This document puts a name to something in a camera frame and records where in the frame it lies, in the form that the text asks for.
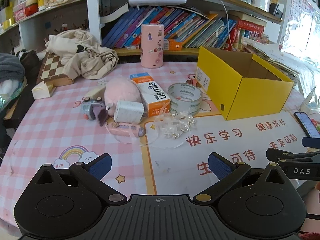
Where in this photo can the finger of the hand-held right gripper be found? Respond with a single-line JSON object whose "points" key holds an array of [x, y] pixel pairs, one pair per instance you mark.
{"points": [[275, 153], [311, 142]]}

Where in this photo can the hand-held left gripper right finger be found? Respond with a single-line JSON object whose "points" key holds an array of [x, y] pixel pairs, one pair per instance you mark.
{"points": [[220, 166]]}

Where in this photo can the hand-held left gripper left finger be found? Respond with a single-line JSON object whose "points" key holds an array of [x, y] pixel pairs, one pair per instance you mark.
{"points": [[101, 166]]}

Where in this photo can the pink utility knife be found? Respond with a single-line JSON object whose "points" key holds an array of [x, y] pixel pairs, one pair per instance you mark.
{"points": [[125, 128]]}

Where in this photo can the yellow cardboard box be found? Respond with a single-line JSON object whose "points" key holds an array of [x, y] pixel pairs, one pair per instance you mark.
{"points": [[260, 97]]}

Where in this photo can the pearl ribbon hair accessory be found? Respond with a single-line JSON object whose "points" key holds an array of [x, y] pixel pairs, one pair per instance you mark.
{"points": [[175, 127]]}

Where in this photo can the white charger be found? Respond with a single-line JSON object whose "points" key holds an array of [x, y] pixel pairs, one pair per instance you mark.
{"points": [[127, 112]]}

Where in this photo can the clear tape roll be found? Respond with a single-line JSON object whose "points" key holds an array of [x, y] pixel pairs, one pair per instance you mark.
{"points": [[175, 105]]}

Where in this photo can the pink plush toy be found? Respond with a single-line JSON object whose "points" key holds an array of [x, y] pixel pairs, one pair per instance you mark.
{"points": [[120, 92]]}

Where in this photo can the orange white toothpaste box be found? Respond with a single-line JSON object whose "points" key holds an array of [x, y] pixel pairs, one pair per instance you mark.
{"points": [[152, 92]]}

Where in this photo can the pink checked desktop mat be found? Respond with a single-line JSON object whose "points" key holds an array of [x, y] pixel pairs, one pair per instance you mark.
{"points": [[62, 130]]}

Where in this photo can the black smartphone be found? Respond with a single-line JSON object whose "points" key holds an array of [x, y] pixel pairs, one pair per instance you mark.
{"points": [[306, 123]]}

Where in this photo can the white desk gadget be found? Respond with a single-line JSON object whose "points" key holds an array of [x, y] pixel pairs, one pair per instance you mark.
{"points": [[311, 100]]}

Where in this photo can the grey purple toy gadget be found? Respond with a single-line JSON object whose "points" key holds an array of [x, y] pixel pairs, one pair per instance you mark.
{"points": [[90, 108]]}

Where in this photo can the white wedge-shaped box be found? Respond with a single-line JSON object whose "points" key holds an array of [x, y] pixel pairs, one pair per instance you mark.
{"points": [[41, 91]]}

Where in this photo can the pile of papers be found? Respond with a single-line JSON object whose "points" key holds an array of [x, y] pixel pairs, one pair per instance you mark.
{"points": [[270, 55]]}

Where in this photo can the beige cloth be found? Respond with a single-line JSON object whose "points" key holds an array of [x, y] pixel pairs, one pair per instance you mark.
{"points": [[85, 57]]}

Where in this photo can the wooden chessboard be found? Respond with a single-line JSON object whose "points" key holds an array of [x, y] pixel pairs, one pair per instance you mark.
{"points": [[51, 67]]}

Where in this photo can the black bag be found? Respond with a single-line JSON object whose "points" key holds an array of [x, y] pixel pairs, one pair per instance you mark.
{"points": [[30, 61]]}

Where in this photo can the pink cylindrical container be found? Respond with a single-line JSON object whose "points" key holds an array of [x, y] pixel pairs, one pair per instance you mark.
{"points": [[151, 47]]}

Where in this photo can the small orange white box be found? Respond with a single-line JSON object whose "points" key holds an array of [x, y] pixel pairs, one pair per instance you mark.
{"points": [[175, 45]]}

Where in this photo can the grey knit blanket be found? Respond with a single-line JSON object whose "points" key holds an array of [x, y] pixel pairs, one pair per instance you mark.
{"points": [[10, 66]]}

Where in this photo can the small black box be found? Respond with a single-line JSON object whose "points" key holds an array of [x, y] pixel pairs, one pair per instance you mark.
{"points": [[276, 8]]}

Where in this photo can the row of books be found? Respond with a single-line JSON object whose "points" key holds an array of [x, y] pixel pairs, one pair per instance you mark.
{"points": [[195, 27]]}

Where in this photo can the red jar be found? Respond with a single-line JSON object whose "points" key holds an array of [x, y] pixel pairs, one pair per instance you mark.
{"points": [[31, 10]]}

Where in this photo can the white desk lamp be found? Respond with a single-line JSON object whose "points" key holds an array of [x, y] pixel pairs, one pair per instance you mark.
{"points": [[157, 1]]}

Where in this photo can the pink box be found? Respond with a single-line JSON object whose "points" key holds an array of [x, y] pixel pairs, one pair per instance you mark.
{"points": [[19, 12]]}

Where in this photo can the wall poster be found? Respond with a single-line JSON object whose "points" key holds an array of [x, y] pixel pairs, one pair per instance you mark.
{"points": [[300, 10]]}

